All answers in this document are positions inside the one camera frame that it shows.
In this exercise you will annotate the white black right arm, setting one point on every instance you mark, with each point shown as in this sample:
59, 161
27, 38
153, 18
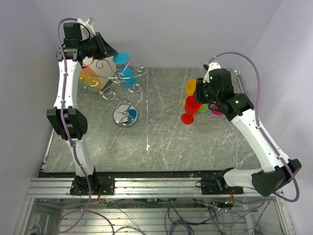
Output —
277, 169

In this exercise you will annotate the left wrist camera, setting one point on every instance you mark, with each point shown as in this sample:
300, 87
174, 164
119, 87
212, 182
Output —
87, 27

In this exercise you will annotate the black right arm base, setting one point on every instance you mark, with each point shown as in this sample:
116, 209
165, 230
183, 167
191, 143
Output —
213, 183

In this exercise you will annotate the chrome wine glass rack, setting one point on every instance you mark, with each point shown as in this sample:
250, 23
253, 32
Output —
125, 114

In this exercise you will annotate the pink wine glass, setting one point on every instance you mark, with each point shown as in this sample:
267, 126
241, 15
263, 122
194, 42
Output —
215, 110

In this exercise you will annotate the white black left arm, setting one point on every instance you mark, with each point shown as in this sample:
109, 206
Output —
79, 42

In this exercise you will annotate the blue wine glass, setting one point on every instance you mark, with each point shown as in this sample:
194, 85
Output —
127, 75

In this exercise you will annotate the red wine glass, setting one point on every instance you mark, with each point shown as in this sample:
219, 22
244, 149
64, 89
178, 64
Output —
191, 107

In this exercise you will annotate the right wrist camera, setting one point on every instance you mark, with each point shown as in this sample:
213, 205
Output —
209, 67

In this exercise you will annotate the orange wine glass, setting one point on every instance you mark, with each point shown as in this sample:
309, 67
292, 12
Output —
190, 87

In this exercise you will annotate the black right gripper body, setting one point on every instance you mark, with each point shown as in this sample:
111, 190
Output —
204, 94

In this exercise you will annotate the white round container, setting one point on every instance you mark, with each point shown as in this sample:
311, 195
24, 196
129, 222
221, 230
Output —
95, 74

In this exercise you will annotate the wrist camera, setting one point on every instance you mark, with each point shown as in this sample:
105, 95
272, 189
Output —
87, 27
209, 67

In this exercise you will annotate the green wine glass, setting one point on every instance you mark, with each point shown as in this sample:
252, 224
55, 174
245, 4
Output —
203, 108

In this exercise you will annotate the aluminium rail frame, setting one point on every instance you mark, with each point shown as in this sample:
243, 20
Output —
160, 156

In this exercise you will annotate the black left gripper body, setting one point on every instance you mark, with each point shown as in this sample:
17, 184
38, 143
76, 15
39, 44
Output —
93, 48

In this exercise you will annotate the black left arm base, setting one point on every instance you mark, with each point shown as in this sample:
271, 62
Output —
99, 184

